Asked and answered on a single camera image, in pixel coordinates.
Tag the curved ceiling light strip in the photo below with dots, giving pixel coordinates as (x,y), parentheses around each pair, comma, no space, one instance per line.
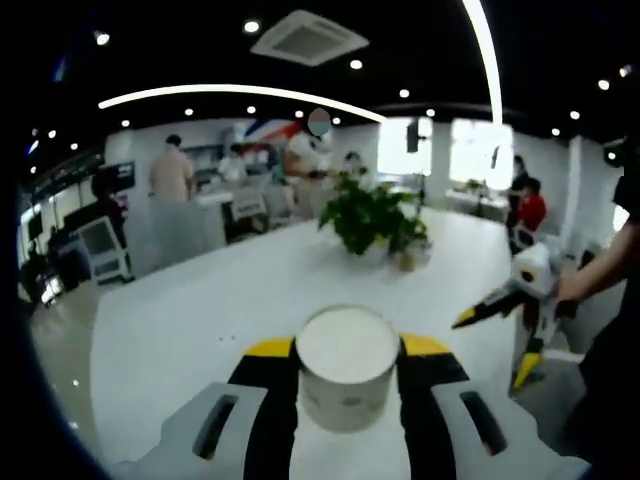
(225,90)

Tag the potted green plant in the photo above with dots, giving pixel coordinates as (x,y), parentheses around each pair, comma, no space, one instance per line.
(365,215)

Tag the white box appliance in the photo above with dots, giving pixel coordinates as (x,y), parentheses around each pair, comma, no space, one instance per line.
(102,245)

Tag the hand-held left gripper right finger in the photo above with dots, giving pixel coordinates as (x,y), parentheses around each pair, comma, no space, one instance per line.
(425,400)

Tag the grey mesh chair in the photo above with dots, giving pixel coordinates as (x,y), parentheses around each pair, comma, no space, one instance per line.
(175,235)

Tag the white printed paper cup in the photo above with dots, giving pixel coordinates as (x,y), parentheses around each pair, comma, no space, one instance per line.
(345,350)

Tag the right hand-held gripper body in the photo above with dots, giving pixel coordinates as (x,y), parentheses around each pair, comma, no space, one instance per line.
(542,265)

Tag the small glass vase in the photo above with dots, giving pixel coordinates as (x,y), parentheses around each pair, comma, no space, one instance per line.
(408,261)

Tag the straight ceiling light strip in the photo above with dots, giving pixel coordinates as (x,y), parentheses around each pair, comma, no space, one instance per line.
(487,50)

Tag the white table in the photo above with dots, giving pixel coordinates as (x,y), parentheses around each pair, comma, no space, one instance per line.
(200,320)

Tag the ceiling air vent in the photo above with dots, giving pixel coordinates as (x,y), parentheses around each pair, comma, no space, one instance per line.
(310,37)

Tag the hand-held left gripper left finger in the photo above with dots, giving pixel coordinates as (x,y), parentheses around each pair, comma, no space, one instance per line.
(270,400)

